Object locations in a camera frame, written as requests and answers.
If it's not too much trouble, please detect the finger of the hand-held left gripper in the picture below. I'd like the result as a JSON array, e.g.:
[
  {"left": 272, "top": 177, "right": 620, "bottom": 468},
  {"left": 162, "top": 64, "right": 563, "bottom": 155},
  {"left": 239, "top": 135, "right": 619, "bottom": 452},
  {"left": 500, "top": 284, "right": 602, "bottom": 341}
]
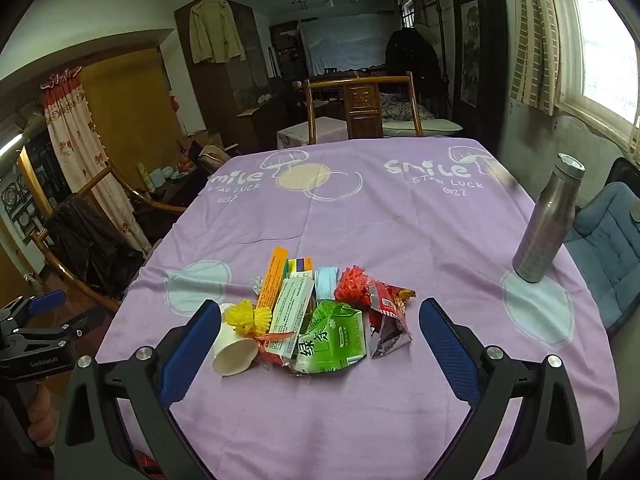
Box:
[
  {"left": 10, "top": 309, "right": 107, "bottom": 350},
  {"left": 0, "top": 289, "right": 67, "bottom": 323}
]

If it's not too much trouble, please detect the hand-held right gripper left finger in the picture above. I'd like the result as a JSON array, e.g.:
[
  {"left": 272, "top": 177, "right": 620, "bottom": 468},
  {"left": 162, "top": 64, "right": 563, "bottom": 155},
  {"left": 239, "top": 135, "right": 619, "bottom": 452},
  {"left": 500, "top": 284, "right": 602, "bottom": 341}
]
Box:
[{"left": 54, "top": 300, "right": 223, "bottom": 480}]

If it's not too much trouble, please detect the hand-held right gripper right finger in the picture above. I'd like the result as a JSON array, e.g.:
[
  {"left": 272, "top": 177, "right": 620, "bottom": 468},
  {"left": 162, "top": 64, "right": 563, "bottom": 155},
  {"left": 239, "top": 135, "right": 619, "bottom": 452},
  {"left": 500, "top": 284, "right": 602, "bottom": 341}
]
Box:
[{"left": 419, "top": 297, "right": 588, "bottom": 480}]

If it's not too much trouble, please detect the orange cardboard box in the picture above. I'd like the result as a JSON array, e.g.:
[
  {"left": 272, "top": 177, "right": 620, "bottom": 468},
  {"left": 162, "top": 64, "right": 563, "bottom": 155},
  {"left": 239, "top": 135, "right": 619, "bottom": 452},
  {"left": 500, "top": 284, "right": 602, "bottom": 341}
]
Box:
[{"left": 256, "top": 246, "right": 292, "bottom": 311}]

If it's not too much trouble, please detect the light blue packet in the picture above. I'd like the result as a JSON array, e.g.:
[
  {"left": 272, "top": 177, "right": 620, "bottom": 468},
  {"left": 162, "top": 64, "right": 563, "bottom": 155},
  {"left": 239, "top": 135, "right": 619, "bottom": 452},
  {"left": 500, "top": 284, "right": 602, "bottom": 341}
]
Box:
[{"left": 314, "top": 266, "right": 342, "bottom": 303}]

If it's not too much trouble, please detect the person's left hand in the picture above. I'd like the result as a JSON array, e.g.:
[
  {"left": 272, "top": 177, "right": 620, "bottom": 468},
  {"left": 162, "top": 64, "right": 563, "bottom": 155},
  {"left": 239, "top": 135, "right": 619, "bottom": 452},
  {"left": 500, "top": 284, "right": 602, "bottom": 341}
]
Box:
[{"left": 26, "top": 384, "right": 60, "bottom": 443}]

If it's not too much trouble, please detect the white paper cup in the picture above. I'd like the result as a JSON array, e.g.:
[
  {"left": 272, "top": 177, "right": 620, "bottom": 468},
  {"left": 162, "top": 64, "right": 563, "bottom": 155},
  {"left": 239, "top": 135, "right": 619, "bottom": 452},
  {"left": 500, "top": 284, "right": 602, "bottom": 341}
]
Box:
[{"left": 212, "top": 302, "right": 261, "bottom": 377}]

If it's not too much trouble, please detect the silver foil wrapper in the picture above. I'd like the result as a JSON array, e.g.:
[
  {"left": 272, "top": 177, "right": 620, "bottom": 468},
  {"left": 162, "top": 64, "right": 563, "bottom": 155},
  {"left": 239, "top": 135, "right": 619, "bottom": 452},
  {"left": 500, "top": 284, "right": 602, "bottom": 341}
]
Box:
[{"left": 369, "top": 310, "right": 413, "bottom": 360}]

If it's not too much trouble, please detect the dark jacket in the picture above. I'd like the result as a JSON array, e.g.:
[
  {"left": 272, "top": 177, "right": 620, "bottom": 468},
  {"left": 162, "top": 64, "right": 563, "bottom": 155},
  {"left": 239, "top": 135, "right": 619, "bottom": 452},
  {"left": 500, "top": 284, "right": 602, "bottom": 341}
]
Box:
[{"left": 47, "top": 195, "right": 146, "bottom": 301}]

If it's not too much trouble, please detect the yellow foam fruit net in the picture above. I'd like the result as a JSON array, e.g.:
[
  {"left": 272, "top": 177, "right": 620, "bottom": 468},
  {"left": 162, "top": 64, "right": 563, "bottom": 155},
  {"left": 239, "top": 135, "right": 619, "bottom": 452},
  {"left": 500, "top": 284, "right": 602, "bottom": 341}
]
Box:
[{"left": 222, "top": 299, "right": 273, "bottom": 337}]

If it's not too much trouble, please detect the red snack wrapper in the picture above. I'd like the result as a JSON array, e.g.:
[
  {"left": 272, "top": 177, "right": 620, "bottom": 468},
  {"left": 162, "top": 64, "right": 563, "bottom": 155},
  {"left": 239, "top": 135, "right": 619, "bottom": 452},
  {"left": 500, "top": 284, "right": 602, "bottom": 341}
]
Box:
[{"left": 367, "top": 281, "right": 417, "bottom": 317}]

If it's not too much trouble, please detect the white green medicine box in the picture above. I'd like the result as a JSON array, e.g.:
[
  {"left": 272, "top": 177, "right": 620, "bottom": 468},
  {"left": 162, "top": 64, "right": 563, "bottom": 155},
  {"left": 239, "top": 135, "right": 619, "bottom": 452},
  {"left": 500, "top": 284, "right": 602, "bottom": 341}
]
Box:
[{"left": 267, "top": 276, "right": 317, "bottom": 358}]

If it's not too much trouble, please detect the red foam fruit net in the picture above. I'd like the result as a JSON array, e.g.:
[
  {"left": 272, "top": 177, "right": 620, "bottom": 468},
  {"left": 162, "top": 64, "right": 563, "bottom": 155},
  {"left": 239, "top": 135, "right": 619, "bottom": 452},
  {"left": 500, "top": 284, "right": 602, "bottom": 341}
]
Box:
[{"left": 334, "top": 264, "right": 375, "bottom": 307}]

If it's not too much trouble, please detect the green drink carton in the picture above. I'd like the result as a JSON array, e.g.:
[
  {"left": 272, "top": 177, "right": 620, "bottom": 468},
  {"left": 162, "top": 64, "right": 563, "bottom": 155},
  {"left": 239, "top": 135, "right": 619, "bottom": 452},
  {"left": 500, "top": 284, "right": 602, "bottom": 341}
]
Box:
[{"left": 290, "top": 299, "right": 368, "bottom": 376}]

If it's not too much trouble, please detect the wooden armchair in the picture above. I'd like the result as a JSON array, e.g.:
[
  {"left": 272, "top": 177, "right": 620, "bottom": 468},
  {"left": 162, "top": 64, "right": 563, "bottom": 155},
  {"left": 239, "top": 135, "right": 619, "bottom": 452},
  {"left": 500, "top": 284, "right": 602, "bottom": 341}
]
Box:
[{"left": 17, "top": 145, "right": 188, "bottom": 311}]

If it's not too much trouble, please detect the small yellow purple box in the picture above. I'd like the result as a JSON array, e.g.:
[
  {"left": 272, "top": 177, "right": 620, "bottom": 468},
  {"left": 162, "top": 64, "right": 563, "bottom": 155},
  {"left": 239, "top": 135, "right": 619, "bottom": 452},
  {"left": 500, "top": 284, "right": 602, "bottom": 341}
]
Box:
[{"left": 282, "top": 256, "right": 316, "bottom": 278}]

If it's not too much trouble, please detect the purple printed tablecloth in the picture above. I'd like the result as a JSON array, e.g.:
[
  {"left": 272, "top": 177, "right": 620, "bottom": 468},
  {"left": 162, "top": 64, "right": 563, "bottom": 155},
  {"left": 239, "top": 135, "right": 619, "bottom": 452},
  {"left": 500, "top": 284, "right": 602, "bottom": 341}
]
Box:
[{"left": 95, "top": 137, "right": 621, "bottom": 480}]

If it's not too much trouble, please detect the stainless steel bottle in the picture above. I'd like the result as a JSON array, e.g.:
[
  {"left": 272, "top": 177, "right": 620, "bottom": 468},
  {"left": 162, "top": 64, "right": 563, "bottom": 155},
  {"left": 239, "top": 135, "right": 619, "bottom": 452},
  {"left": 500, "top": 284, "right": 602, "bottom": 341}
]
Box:
[{"left": 512, "top": 152, "right": 586, "bottom": 283}]

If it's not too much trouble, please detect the floral door curtain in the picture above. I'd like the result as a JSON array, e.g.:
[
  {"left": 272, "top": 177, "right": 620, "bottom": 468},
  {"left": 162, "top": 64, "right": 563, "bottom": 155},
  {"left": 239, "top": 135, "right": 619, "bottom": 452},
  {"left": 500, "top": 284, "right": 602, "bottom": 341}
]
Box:
[{"left": 40, "top": 67, "right": 151, "bottom": 256}]

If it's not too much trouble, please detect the blue cushioned chair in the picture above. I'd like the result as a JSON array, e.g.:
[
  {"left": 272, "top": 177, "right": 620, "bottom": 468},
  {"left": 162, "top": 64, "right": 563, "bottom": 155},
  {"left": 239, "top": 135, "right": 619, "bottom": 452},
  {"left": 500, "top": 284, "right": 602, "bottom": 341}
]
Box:
[{"left": 565, "top": 157, "right": 640, "bottom": 336}]

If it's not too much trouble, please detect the floral bedding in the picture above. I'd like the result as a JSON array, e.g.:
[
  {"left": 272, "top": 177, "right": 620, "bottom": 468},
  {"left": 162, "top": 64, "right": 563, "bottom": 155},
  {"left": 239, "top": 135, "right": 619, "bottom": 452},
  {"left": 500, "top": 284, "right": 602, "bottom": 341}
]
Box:
[{"left": 377, "top": 90, "right": 463, "bottom": 138}]

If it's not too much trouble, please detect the small white covered table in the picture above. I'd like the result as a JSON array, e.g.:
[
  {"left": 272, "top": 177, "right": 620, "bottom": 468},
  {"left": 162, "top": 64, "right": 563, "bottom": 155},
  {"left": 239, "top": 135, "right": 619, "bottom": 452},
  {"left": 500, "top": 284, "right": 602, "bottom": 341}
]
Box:
[{"left": 276, "top": 116, "right": 348, "bottom": 150}]

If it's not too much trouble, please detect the carved wooden chair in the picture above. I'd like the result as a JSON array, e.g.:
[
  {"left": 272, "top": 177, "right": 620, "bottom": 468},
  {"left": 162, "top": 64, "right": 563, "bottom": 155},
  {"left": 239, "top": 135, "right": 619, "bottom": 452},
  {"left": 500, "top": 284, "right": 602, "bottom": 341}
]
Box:
[{"left": 302, "top": 72, "right": 426, "bottom": 146}]

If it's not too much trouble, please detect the brown wooden wardrobe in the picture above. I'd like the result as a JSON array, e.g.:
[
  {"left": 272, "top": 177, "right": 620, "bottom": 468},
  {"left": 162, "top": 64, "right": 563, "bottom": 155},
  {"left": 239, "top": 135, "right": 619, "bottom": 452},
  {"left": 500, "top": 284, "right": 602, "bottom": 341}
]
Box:
[{"left": 175, "top": 0, "right": 271, "bottom": 136}]

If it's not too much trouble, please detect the black coat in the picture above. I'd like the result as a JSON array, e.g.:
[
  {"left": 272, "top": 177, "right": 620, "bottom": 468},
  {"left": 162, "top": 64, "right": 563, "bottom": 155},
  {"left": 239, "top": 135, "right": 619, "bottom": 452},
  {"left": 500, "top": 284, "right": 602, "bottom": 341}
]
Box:
[{"left": 384, "top": 27, "right": 441, "bottom": 106}]

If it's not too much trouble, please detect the hanging scroll painting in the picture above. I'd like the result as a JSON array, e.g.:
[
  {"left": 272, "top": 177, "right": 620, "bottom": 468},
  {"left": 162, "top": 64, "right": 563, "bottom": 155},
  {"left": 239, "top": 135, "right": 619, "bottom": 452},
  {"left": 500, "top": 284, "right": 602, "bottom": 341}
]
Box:
[{"left": 452, "top": 0, "right": 506, "bottom": 111}]

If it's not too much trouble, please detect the beige jacket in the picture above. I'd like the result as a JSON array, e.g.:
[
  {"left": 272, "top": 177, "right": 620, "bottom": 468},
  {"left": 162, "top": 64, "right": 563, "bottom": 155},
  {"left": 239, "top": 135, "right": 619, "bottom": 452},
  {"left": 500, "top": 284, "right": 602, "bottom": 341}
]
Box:
[{"left": 189, "top": 0, "right": 246, "bottom": 65}]

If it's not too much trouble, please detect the white dust sheet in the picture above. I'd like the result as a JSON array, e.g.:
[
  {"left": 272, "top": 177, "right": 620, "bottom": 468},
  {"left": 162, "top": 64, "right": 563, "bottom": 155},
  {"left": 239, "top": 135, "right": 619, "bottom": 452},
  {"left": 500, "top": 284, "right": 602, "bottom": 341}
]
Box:
[{"left": 298, "top": 10, "right": 401, "bottom": 75}]

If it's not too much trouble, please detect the striped window curtain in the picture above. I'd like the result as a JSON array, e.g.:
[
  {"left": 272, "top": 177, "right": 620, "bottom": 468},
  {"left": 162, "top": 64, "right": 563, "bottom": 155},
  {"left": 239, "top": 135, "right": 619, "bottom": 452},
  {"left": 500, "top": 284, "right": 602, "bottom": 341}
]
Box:
[{"left": 510, "top": 0, "right": 568, "bottom": 116}]

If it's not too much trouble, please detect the window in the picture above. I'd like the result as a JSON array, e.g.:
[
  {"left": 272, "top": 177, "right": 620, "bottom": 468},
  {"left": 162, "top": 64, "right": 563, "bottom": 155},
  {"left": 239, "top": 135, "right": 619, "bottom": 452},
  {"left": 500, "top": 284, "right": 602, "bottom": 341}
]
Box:
[{"left": 555, "top": 0, "right": 640, "bottom": 156}]

